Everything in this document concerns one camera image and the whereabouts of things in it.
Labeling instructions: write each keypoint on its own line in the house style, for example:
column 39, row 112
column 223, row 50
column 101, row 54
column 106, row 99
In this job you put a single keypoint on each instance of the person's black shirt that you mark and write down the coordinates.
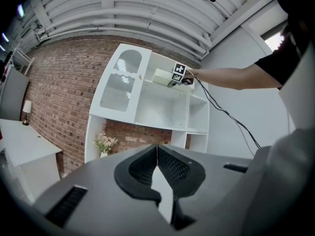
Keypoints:
column 292, row 33

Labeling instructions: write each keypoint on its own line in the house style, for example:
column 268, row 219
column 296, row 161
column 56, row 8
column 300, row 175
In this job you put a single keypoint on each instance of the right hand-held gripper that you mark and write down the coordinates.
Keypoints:
column 179, row 72

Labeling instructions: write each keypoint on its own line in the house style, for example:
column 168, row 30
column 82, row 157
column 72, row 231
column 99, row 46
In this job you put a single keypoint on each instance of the pink flower bouquet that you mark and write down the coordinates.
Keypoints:
column 105, row 141

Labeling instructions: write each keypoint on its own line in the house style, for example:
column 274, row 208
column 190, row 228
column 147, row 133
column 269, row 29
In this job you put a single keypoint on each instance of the person's right forearm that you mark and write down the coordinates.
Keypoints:
column 226, row 77

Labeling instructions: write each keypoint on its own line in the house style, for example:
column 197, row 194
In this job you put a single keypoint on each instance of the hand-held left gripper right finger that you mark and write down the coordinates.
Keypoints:
column 189, row 178

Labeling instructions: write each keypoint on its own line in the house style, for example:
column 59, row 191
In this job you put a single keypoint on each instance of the window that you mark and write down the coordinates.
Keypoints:
column 274, row 42

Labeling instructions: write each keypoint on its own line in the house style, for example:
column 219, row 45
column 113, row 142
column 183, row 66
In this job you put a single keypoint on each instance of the white vase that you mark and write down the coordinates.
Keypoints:
column 103, row 155

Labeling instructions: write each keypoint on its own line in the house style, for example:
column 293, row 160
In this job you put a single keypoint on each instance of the white side cabinet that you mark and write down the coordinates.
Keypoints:
column 27, row 144

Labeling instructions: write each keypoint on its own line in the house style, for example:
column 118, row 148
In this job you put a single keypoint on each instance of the ceiling light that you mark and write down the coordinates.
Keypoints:
column 5, row 37
column 21, row 10

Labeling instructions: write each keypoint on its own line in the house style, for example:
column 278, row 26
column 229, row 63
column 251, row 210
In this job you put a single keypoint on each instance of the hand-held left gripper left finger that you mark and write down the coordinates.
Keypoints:
column 128, row 178

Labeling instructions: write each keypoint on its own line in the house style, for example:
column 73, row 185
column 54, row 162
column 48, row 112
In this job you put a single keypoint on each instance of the cream object box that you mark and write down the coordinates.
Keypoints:
column 160, row 76

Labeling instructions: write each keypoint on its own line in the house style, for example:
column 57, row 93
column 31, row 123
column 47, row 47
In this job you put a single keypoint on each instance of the grey board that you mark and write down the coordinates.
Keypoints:
column 13, row 95

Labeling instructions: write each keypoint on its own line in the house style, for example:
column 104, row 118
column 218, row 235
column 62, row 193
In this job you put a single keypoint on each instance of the white shelf cabinet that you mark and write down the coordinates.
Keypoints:
column 157, row 107

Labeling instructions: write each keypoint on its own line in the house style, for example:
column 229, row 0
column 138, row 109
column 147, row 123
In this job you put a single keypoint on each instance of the white clothes rack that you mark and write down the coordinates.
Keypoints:
column 24, row 58

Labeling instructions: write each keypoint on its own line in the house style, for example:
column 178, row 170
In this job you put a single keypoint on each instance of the white table lamp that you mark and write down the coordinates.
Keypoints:
column 26, row 107

